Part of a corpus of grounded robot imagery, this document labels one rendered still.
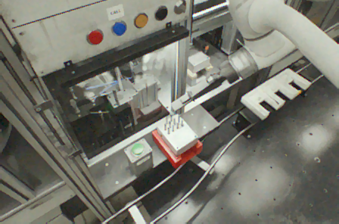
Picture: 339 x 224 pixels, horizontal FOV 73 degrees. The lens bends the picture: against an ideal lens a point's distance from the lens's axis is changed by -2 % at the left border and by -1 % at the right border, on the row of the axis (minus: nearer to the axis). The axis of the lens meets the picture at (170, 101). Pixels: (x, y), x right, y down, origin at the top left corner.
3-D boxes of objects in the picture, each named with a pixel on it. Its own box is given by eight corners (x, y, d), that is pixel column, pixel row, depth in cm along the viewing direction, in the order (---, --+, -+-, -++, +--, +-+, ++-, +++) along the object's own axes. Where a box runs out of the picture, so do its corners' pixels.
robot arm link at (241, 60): (241, 42, 70) (224, 54, 71) (258, 66, 68) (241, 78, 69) (241, 51, 79) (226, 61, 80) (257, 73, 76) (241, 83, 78)
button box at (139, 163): (136, 177, 83) (132, 162, 74) (125, 160, 87) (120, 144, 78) (154, 165, 86) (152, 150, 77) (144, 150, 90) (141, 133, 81)
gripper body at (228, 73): (228, 63, 79) (206, 77, 81) (226, 55, 71) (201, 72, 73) (241, 80, 78) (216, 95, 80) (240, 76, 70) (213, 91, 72)
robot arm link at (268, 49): (248, 62, 80) (234, 33, 73) (289, 36, 77) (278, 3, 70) (263, 78, 72) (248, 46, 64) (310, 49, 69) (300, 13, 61)
